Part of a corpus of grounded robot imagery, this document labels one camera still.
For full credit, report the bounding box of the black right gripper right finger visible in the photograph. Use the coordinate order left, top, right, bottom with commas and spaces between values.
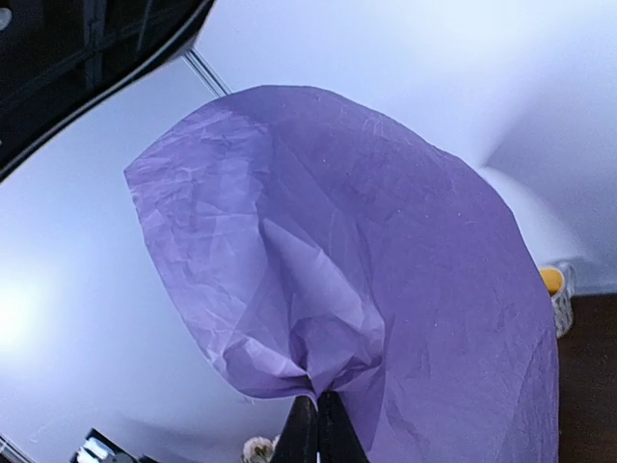
317, 392, 369, 463

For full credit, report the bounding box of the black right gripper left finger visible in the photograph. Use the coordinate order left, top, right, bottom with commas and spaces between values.
273, 395, 318, 463

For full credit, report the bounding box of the floral ceramic mug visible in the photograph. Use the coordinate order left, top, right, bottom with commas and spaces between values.
539, 261, 576, 339

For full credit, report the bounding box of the left aluminium frame post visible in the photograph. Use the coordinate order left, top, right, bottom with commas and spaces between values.
183, 48, 231, 97

